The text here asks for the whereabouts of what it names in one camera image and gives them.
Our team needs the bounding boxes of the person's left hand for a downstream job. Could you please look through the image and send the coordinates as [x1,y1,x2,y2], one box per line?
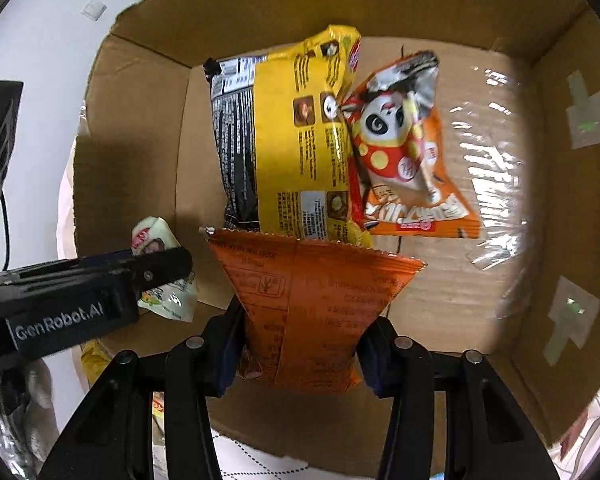
[0,360,61,467]

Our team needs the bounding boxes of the brown cardboard box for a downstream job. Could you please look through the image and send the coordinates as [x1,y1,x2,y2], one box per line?
[72,0,600,480]

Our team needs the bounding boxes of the orange foil snack packet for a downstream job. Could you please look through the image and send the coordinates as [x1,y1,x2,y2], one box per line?
[199,226,427,394]

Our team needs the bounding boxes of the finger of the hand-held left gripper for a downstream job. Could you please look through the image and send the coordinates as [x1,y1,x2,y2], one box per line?
[80,246,194,297]

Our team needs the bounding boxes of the white square wall hook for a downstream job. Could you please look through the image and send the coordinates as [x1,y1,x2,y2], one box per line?
[80,0,107,22]

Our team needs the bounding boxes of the plain yellow snack packet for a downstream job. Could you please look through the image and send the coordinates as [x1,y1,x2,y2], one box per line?
[80,339,115,387]

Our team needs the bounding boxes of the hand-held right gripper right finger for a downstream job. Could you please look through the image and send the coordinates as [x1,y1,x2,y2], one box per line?
[357,315,562,480]

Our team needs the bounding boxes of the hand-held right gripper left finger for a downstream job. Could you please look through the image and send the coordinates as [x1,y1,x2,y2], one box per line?
[40,304,247,480]

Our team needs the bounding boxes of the orange panda snack packet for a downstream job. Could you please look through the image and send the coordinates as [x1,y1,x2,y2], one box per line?
[340,50,481,239]

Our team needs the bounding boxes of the black cable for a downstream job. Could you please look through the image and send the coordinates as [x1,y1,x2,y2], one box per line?
[0,180,12,273]

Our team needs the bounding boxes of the small white snack packet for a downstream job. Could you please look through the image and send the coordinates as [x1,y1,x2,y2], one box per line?
[131,216,200,322]

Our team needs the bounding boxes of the yellow and black noodle packet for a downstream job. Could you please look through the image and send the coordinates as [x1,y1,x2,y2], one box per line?
[203,24,377,249]

